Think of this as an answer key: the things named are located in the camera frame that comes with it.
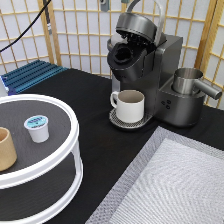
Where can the white round two-tier shelf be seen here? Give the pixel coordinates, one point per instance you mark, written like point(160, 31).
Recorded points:
point(46, 176)

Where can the blue ribbed mat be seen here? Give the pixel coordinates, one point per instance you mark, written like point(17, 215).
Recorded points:
point(29, 75)

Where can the grey woven placemat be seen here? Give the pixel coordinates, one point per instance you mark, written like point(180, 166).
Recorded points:
point(172, 180)

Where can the steel milk frother jug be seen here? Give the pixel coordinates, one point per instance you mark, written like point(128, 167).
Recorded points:
point(188, 81)

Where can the white ceramic mug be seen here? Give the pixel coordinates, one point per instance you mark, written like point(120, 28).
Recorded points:
point(128, 105)

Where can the grey pod coffee machine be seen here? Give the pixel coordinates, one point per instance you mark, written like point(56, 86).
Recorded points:
point(145, 59)

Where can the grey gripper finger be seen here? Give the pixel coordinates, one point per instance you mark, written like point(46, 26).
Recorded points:
point(104, 4)

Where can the tan wooden cup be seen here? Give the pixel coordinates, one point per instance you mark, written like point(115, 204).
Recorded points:
point(8, 154)

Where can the white blue coffee pod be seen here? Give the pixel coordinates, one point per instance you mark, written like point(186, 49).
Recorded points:
point(37, 127)

